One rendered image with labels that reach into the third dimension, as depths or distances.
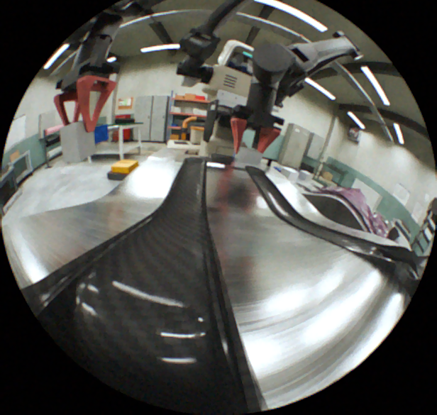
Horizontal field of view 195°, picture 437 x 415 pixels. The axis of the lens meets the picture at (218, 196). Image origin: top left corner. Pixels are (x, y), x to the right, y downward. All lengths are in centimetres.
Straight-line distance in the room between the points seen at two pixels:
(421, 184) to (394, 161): 185
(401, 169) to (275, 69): 746
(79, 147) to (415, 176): 767
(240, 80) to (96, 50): 52
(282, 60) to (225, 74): 39
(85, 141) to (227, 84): 52
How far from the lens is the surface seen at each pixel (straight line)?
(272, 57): 23
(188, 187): 15
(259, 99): 27
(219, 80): 58
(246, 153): 27
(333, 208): 30
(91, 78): 20
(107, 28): 27
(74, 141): 22
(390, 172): 762
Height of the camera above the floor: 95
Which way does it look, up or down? 30 degrees down
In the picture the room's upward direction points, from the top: 12 degrees clockwise
